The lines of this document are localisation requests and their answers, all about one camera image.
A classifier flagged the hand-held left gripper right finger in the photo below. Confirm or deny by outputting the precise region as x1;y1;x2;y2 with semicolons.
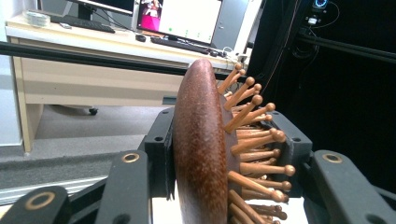
264;110;314;199

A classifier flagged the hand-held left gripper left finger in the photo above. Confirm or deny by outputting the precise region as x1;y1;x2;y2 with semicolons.
138;106;177;201

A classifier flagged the brown wooden hairbrush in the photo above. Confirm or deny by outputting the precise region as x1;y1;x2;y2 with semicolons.
172;58;297;224

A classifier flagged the black curtain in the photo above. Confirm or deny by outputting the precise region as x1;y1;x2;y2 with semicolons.
247;0;396;194

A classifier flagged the grey office chair base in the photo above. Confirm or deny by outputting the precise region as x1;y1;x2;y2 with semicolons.
49;105;99;117

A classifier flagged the light wooden office desk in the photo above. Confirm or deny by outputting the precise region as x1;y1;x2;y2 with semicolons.
5;12;250;153

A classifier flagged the black metal stand bar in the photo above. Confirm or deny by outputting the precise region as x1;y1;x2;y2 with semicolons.
298;32;396;65

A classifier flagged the black keyboard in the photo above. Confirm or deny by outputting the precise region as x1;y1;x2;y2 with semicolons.
150;35;210;55
50;14;117;35

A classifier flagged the lit computer monitor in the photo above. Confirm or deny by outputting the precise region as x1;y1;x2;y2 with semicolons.
135;0;224;46

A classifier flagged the dark computer monitor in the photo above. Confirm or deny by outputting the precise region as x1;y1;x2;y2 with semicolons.
64;0;136;21

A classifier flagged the black camera on stand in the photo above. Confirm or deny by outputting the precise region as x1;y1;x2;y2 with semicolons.
305;0;331;26

